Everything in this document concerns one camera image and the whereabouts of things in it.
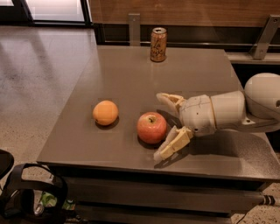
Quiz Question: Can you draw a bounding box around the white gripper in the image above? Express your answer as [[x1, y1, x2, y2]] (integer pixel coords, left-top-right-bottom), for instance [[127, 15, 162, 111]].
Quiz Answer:
[[153, 93, 216, 162]]

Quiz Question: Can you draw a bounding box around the red apple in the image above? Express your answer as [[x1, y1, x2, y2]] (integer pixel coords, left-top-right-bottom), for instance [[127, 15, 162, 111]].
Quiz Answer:
[[136, 112, 167, 144]]

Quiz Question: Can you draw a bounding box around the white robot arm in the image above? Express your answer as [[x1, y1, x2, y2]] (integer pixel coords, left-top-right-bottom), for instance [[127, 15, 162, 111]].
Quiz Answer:
[[154, 73, 280, 162]]

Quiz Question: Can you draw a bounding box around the orange soda can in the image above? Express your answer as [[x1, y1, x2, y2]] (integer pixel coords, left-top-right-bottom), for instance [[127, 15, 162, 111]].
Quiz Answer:
[[150, 27, 167, 62]]

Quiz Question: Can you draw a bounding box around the orange fruit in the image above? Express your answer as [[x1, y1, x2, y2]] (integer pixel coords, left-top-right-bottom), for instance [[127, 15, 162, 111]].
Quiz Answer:
[[93, 101, 119, 126]]

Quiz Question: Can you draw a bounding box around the green packet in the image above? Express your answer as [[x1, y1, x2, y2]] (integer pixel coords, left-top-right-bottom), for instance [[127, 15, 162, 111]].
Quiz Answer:
[[39, 191, 76, 211]]

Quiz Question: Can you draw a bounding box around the black round seat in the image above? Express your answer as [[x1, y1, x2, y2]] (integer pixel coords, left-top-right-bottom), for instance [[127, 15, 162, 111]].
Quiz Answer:
[[0, 149, 14, 179]]

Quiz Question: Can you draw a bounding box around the angled metal bracket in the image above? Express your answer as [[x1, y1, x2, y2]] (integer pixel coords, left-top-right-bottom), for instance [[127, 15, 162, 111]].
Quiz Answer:
[[249, 15, 280, 60]]

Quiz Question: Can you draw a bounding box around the grey metal bracket post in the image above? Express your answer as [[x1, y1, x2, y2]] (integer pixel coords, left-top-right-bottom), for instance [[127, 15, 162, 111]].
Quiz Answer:
[[129, 13, 141, 46]]

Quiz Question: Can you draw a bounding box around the black striped handle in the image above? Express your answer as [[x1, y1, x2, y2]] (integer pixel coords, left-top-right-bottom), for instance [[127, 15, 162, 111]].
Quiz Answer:
[[262, 195, 276, 206]]

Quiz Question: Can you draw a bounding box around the black bag with straps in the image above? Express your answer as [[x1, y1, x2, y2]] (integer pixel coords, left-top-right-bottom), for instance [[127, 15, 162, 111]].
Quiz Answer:
[[0, 164, 67, 224]]

